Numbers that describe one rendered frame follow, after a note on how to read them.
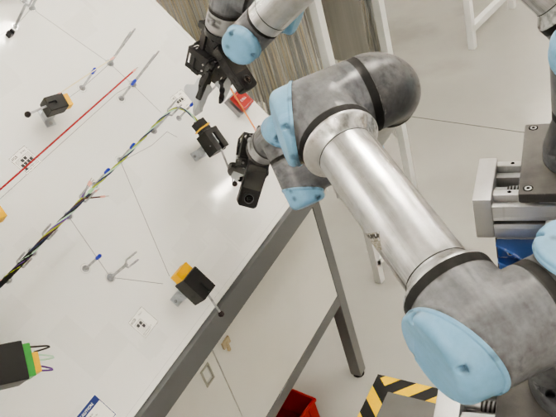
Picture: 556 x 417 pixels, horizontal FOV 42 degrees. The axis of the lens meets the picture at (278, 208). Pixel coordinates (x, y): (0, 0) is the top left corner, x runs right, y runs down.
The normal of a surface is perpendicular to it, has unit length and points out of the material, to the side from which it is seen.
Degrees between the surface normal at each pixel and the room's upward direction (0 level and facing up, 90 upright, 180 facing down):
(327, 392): 0
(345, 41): 90
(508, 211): 90
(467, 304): 9
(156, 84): 54
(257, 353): 90
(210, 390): 90
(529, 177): 0
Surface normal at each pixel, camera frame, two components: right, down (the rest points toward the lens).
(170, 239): 0.54, -0.38
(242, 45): -0.38, 0.62
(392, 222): -0.57, -0.38
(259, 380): 0.85, 0.10
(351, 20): -0.60, 0.58
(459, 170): -0.25, -0.78
